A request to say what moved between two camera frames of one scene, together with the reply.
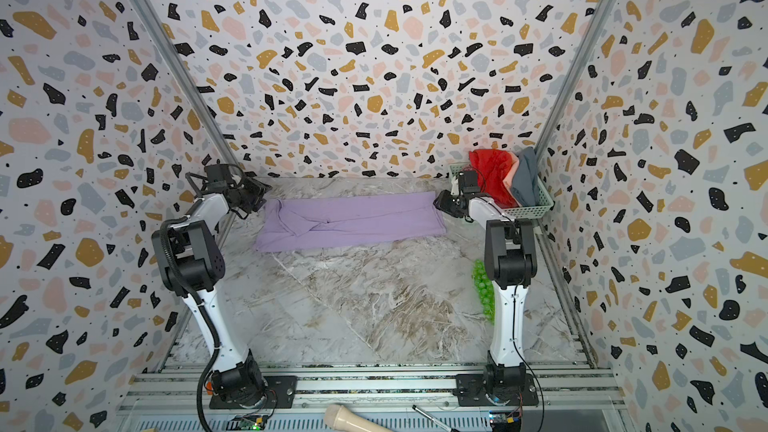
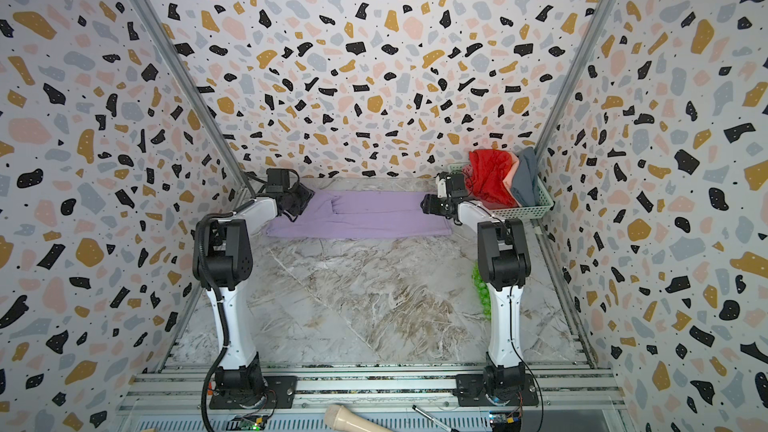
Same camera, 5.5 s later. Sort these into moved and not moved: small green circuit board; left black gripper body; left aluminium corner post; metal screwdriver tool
Moved: left black gripper body
Not moved: left aluminium corner post; small green circuit board; metal screwdriver tool
